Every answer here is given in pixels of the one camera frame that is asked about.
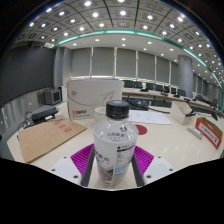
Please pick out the open brown and red carton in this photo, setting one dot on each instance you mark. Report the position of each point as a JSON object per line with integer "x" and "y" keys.
{"x": 208, "y": 133}

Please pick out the flat black electronic device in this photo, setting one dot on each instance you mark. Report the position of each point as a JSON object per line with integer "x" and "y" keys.
{"x": 43, "y": 112}

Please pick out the row of black office chairs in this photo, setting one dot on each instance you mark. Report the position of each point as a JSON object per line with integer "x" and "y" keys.
{"x": 138, "y": 84}

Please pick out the black desk device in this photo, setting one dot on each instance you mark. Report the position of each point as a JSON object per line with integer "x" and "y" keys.
{"x": 138, "y": 104}

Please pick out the grey box monitor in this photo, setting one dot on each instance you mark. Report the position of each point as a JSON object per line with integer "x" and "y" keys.
{"x": 52, "y": 96}

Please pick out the group of ceiling lights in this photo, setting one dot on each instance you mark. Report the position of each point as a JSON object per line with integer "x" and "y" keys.
{"x": 123, "y": 12}

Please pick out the long curved conference desk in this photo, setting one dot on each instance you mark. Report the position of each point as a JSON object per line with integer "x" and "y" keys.
{"x": 133, "y": 91}

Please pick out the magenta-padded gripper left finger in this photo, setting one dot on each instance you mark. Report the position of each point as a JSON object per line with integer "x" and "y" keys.
{"x": 81, "y": 158}

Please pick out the small black tool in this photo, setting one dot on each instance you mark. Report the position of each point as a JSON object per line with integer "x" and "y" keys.
{"x": 191, "y": 114}

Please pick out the white remote control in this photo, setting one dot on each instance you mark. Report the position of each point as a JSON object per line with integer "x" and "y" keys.
{"x": 195, "y": 131}

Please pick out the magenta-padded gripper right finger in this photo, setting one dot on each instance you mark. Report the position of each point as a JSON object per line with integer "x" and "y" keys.
{"x": 143, "y": 159}

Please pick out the clear plastic water bottle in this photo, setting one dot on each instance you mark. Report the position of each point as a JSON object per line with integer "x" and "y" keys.
{"x": 115, "y": 140}

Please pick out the white printed paper sheet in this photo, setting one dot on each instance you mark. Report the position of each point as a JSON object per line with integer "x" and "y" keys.
{"x": 150, "y": 117}

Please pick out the brown kraft paper envelope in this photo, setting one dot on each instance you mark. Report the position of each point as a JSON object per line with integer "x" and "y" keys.
{"x": 46, "y": 138}

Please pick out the white cardboard paper box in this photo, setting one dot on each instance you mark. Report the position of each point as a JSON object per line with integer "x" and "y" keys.
{"x": 86, "y": 96}

